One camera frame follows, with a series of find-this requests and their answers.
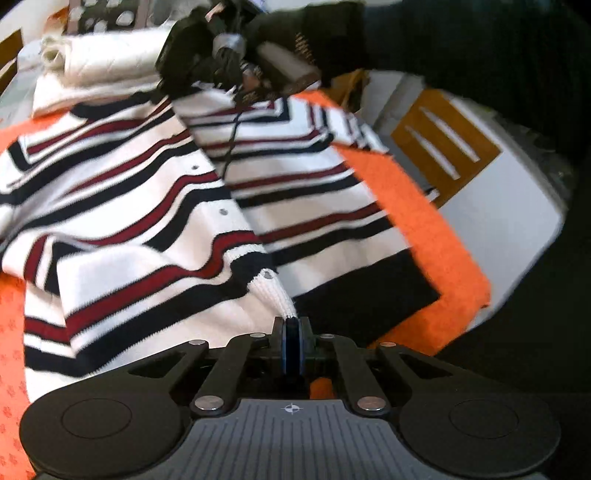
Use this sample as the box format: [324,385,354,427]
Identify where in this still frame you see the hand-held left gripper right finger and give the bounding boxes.
[296,316,455,418]

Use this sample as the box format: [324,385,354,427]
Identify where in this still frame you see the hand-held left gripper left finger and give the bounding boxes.
[126,316,293,418]

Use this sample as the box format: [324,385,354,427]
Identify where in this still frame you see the striped knit sweater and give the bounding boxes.
[0,85,439,402]

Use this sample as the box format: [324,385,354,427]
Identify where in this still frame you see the folded white quilted jacket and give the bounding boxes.
[32,21,185,116]

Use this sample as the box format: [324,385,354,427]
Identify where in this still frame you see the orange patterned blanket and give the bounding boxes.
[0,90,492,480]

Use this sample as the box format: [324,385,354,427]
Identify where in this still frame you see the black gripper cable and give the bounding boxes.
[222,69,247,181]

